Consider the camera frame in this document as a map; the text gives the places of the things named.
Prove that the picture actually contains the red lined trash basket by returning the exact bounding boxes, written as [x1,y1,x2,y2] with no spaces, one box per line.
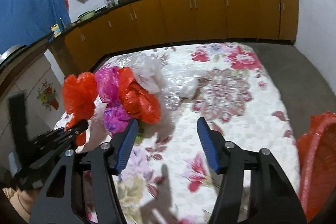
[297,112,335,221]

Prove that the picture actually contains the yellow bottle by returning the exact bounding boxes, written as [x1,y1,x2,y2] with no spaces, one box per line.
[51,24,62,38]

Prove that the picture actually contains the blue cloth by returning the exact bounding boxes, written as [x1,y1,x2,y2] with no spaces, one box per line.
[0,0,71,53]

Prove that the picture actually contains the flower wall sticker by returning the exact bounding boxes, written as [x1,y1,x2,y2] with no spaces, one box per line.
[37,80,59,111]

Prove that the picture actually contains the floral tablecloth table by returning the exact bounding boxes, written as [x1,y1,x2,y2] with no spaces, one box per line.
[103,43,300,223]

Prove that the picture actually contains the glass jar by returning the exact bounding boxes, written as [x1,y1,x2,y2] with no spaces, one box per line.
[104,0,118,8]

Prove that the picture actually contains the green pot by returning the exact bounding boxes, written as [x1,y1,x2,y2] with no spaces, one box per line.
[78,10,95,22]

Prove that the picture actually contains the red plastic bag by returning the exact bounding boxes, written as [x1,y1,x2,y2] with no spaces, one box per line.
[118,67,161,124]

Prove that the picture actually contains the white plastic bag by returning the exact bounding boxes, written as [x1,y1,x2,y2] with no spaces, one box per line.
[129,53,163,94]

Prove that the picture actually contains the magenta plastic bag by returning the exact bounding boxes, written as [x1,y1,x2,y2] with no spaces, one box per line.
[94,66,131,137]

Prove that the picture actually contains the lower wooden kitchen cabinets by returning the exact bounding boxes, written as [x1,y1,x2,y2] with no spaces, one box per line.
[50,0,299,75]

